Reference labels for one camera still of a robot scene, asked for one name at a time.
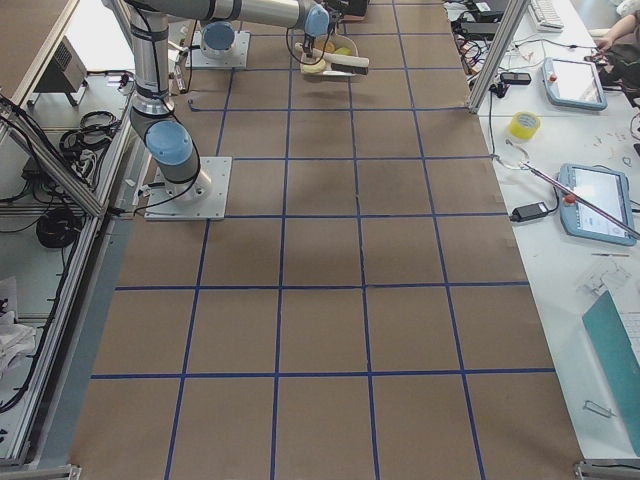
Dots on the teach pendant near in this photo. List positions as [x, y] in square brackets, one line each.
[607, 189]

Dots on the teach pendant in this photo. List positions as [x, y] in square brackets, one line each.
[573, 84]
[607, 189]

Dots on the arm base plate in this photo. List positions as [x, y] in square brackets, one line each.
[210, 59]
[206, 199]

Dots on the green cutting mat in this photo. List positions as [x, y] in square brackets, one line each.
[618, 361]

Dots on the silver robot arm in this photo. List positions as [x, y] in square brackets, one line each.
[216, 37]
[152, 113]

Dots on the beige plastic dustpan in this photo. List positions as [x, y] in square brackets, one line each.
[339, 41]

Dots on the teach pendant far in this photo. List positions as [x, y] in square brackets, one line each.
[573, 84]

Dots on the aluminium frame post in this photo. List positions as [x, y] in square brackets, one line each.
[504, 35]

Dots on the pink bin with black bag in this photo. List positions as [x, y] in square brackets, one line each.
[349, 10]

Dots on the black power adapter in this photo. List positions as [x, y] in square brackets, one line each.
[529, 212]

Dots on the beige hand brush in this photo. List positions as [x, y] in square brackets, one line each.
[338, 65]

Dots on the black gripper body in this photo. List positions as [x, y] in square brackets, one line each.
[308, 41]

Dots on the yellow tape roll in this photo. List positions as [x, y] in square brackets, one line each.
[524, 125]

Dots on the yellow sponge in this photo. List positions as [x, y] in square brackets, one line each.
[343, 51]

